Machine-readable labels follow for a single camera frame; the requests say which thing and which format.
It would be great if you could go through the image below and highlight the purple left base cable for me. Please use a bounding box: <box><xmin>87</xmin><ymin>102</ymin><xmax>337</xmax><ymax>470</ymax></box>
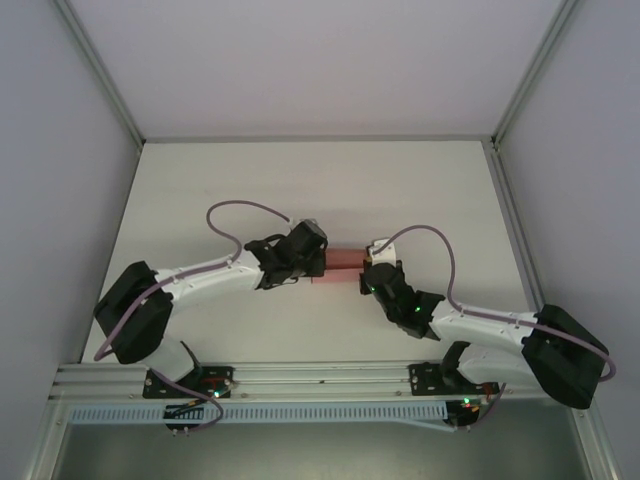
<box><xmin>162</xmin><ymin>368</ymin><xmax>225</xmax><ymax>435</ymax></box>

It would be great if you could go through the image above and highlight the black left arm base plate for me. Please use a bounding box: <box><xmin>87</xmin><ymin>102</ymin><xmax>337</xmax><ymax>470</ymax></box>
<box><xmin>143</xmin><ymin>365</ymin><xmax>237</xmax><ymax>400</ymax></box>

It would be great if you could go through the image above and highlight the aluminium table side rail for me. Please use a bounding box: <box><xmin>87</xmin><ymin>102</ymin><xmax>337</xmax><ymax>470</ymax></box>
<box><xmin>485</xmin><ymin>139</ymin><xmax>552</xmax><ymax>314</ymax></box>

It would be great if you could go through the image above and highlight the white slotted cable duct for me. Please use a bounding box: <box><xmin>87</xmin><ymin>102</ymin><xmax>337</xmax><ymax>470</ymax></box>
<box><xmin>66</xmin><ymin>398</ymin><xmax>447</xmax><ymax>427</ymax></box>

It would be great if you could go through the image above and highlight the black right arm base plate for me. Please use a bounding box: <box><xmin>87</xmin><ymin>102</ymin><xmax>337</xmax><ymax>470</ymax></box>
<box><xmin>408</xmin><ymin>362</ymin><xmax>502</xmax><ymax>397</ymax></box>

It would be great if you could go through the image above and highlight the aluminium frame post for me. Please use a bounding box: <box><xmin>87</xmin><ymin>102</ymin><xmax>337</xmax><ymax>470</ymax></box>
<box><xmin>491</xmin><ymin>0</ymin><xmax>582</xmax><ymax>147</ymax></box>
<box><xmin>58</xmin><ymin>0</ymin><xmax>147</xmax><ymax>147</ymax></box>

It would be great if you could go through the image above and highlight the aluminium mounting rail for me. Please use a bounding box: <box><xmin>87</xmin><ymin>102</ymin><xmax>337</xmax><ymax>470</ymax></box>
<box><xmin>48</xmin><ymin>362</ymin><xmax>592</xmax><ymax>402</ymax></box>

